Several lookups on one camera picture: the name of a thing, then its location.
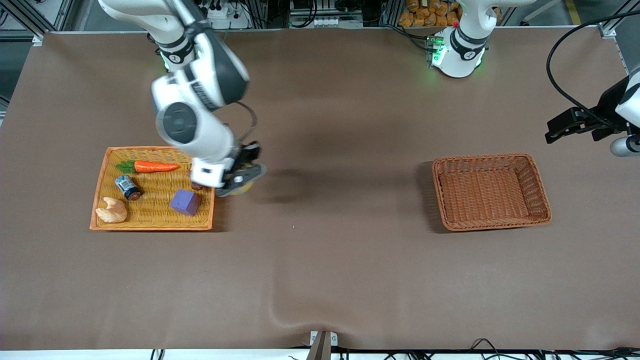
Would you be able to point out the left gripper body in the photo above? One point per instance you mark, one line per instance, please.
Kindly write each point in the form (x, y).
(608, 106)

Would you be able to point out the brown wicker basket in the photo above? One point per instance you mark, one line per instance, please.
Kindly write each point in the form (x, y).
(485, 195)

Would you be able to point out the brown toy root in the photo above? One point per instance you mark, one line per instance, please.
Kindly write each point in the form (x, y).
(196, 188)

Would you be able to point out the purple foam cube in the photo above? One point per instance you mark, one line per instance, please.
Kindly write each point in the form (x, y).
(186, 202)

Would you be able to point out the toy croissant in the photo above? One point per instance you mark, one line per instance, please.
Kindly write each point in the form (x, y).
(112, 212)

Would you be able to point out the orange toy carrot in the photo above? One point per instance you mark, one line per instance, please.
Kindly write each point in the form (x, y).
(155, 167)

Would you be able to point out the aluminium frame profile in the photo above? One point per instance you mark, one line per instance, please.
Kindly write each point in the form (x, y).
(617, 22)
(30, 17)

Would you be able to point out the metal mount bracket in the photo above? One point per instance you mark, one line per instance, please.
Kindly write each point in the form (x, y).
(322, 342)

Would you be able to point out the bag of orange buns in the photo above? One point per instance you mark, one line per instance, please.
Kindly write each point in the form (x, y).
(427, 15)

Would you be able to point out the yellow tape roll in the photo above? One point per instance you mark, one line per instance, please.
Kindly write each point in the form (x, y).
(245, 190)

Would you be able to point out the yellow wicker tray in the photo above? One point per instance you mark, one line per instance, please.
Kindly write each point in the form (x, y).
(150, 220)

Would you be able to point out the white power strip with plugs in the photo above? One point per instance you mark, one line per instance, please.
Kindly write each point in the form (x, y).
(225, 15)

